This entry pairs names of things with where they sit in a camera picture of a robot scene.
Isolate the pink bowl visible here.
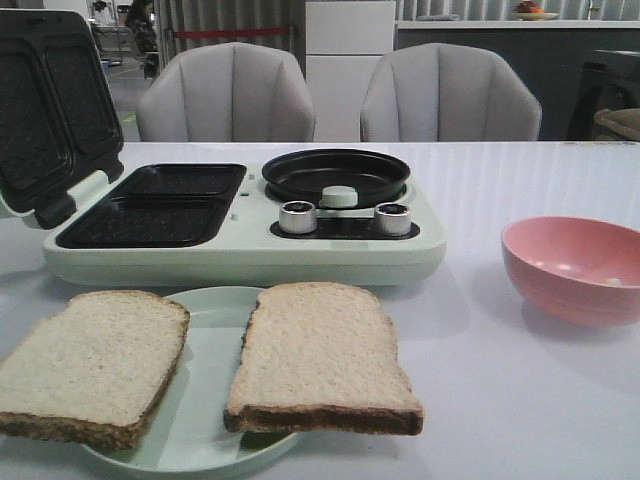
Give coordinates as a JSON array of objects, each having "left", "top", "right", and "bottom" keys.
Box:
[{"left": 501, "top": 216, "right": 639, "bottom": 327}]

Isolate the left silver control knob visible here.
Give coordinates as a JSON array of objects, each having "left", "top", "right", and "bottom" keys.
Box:
[{"left": 278, "top": 200, "right": 317, "bottom": 235}]

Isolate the mint green breakfast maker base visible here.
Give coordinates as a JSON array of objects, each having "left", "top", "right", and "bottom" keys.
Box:
[{"left": 43, "top": 163, "right": 446, "bottom": 286}]

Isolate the right grey upholstered chair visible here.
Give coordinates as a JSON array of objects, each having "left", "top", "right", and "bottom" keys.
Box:
[{"left": 360, "top": 43, "right": 542, "bottom": 142}]

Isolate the mint green round plate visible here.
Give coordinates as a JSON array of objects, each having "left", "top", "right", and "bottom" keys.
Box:
[{"left": 87, "top": 286, "right": 302, "bottom": 479}]

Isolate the silver control knob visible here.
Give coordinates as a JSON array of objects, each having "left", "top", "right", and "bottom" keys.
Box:
[
  {"left": 373, "top": 202, "right": 412, "bottom": 236},
  {"left": 278, "top": 200, "right": 317, "bottom": 235}
]

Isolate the right silver control knob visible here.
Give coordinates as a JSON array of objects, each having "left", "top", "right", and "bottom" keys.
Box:
[{"left": 373, "top": 202, "right": 412, "bottom": 236}]

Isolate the bread slice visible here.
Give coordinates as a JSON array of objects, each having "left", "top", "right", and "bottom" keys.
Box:
[
  {"left": 223, "top": 282, "right": 424, "bottom": 436},
  {"left": 1, "top": 290, "right": 190, "bottom": 450}
]

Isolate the black round frying pan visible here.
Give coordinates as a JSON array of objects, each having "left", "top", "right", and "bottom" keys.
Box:
[{"left": 262, "top": 148, "right": 411, "bottom": 209}]

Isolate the grey upholstered chair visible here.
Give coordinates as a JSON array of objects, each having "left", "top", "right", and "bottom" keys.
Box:
[
  {"left": 136, "top": 42, "right": 316, "bottom": 142},
  {"left": 360, "top": 43, "right": 542, "bottom": 142}
]

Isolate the dark appliance at right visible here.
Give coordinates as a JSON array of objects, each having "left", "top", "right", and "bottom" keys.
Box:
[{"left": 567, "top": 50, "right": 639, "bottom": 141}]

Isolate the grey counter with white top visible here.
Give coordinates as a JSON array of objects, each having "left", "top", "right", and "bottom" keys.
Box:
[{"left": 396, "top": 19, "right": 639, "bottom": 141}]

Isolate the person in background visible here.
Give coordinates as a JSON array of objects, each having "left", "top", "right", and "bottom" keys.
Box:
[{"left": 125, "top": 0, "right": 159, "bottom": 79}]

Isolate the breakfast maker hinged lid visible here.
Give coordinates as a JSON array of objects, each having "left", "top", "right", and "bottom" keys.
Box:
[{"left": 1, "top": 9, "right": 123, "bottom": 229}]

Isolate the white cabinet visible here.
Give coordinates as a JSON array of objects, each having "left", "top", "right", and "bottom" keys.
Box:
[{"left": 305, "top": 1, "right": 396, "bottom": 142}]

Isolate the left grey upholstered chair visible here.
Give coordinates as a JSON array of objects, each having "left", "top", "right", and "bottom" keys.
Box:
[{"left": 136, "top": 42, "right": 316, "bottom": 142}]

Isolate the fruit plate on counter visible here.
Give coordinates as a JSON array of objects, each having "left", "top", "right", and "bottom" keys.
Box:
[{"left": 513, "top": 0, "right": 559, "bottom": 21}]

